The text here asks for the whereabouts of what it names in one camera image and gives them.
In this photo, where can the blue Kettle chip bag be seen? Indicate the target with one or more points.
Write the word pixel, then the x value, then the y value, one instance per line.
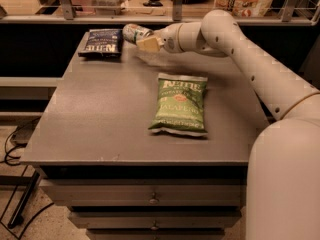
pixel 103 43

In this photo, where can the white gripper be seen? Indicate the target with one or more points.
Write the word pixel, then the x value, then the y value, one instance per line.
pixel 169 38

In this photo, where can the black table leg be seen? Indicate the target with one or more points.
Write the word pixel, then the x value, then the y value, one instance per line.
pixel 29 183

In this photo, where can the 7up soda can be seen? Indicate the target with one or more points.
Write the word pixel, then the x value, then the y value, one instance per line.
pixel 133 33

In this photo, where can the green Kettle jalapeno chip bag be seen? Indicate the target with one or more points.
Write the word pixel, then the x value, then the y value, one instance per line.
pixel 180 105

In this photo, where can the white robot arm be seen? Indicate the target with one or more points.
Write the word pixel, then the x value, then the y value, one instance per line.
pixel 283 181

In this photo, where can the top drawer knob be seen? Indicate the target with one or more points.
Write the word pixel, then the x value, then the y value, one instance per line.
pixel 154 200

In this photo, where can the metal railing frame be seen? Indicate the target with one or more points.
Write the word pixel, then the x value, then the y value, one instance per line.
pixel 282 12

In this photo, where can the drawer knob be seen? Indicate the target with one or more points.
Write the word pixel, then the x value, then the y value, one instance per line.
pixel 154 226
pixel 154 200

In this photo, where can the grey drawer cabinet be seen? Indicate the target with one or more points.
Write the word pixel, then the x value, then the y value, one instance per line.
pixel 97 156

